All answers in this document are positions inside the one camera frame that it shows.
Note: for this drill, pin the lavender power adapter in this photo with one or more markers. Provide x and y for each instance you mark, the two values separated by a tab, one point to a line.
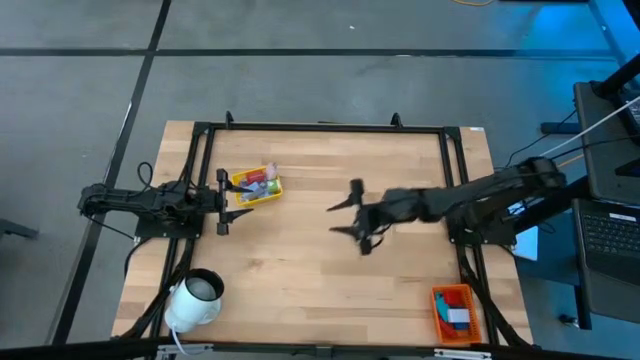
255	191

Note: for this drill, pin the black side desk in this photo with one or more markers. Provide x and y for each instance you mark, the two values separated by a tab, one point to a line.
605	165

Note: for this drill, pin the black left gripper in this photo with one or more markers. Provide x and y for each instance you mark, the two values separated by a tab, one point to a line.
222	202

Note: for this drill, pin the orange plastic basket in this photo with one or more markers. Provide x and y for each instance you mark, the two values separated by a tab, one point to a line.
457	341

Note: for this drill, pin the yellow plastic basket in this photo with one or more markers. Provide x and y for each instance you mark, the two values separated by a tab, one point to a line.
261	201

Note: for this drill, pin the light blue box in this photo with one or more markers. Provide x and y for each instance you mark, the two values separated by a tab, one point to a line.
527	247

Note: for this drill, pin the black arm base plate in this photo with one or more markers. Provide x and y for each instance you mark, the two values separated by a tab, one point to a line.
495	239
150	231

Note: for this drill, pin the pink power adapter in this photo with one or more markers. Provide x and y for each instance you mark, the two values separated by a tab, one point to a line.
271	171

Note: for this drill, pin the black horizontal beam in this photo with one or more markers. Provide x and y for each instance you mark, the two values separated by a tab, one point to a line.
75	350

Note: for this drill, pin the green plastic item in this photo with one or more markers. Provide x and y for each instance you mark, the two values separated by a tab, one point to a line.
273	187

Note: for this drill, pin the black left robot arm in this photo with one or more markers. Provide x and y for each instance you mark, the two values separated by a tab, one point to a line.
125	200

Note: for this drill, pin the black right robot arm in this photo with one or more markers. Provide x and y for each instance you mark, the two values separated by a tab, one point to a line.
475	195

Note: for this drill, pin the black diagonal desk leg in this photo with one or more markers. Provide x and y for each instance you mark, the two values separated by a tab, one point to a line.
555	207

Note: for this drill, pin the small blue block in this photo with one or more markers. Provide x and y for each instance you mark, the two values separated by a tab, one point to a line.
462	326

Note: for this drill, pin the black desk foot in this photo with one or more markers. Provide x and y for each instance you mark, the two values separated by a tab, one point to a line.
560	128

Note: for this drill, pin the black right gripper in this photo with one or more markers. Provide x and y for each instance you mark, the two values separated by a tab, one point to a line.
370	220

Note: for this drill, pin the black table frame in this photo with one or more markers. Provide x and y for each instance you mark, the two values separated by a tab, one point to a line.
325	127

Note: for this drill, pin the grey furniture foot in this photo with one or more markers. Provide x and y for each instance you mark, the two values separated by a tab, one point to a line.
15	229

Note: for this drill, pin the black laptop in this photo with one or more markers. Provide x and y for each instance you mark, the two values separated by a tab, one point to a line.
610	240

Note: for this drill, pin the black power plug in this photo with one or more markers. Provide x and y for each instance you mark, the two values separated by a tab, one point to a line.
567	320

